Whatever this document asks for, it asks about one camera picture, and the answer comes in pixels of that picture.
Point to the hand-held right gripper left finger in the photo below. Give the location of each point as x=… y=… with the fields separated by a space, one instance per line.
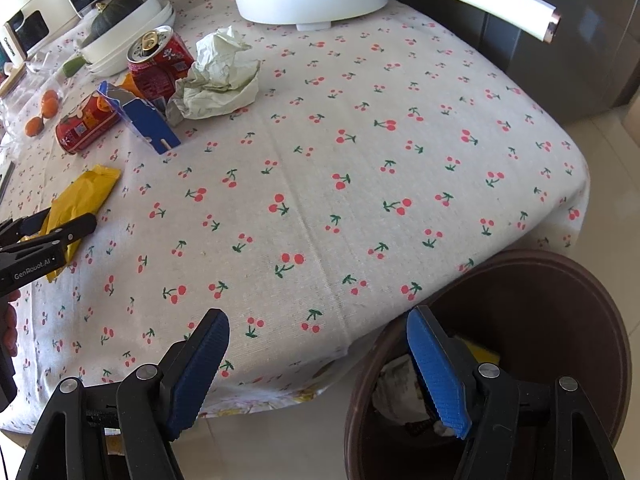
x=197 y=375

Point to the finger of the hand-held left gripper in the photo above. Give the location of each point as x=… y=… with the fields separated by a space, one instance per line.
x=27 y=222
x=75 y=226

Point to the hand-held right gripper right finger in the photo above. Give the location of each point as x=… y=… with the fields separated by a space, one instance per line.
x=440 y=375

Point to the yellow wrapper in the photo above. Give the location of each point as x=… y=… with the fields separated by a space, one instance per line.
x=85 y=190

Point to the white tissue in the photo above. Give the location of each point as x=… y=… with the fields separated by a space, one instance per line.
x=395 y=390

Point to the yellow snack packet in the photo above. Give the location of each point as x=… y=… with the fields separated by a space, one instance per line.
x=482 y=352

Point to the brown trash bin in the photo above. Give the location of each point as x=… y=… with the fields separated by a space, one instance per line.
x=550 y=310

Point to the person's left hand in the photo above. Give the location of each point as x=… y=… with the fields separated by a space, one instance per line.
x=10 y=317

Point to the small orange fruit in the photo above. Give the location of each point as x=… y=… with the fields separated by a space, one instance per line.
x=34 y=125
x=49 y=100

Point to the small blue carton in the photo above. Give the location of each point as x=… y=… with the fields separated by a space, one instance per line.
x=145 y=122

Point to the glass jar with wooden lid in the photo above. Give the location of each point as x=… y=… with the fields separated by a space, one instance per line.
x=17 y=95

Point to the small orange packet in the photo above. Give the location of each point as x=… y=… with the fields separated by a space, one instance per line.
x=131 y=85

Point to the small green object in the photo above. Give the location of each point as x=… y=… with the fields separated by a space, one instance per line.
x=75 y=65

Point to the open red drink can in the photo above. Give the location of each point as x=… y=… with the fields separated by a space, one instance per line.
x=162 y=67

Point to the dark green squash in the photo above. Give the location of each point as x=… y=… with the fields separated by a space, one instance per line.
x=135 y=30

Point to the crumpled pale green paper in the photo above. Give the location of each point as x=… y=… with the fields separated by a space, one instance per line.
x=220 y=80

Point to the stacked white bowls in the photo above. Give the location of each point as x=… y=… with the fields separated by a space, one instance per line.
x=160 y=35

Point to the dark green pumpkin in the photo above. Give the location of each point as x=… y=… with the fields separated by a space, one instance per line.
x=112 y=17

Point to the cream air fryer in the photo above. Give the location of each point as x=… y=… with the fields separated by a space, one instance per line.
x=30 y=5

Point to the cherry print tablecloth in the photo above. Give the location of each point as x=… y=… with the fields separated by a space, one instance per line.
x=350 y=160

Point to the grey refrigerator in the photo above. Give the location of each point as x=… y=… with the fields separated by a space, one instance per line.
x=590 y=35

